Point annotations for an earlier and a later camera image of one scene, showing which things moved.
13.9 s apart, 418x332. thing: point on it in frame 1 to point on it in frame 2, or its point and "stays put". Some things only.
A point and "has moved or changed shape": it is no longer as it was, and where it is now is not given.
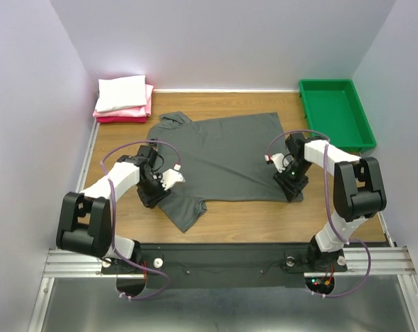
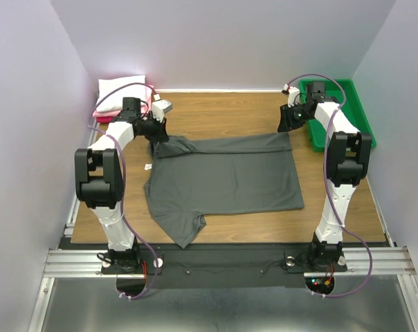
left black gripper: [151, 201] to [160, 135]
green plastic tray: [335, 108] stays put
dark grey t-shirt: [221, 159] has moved or changed shape
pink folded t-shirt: [136, 111] stays put
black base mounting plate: [219, 265] stays put
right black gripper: [290, 188] to [287, 122]
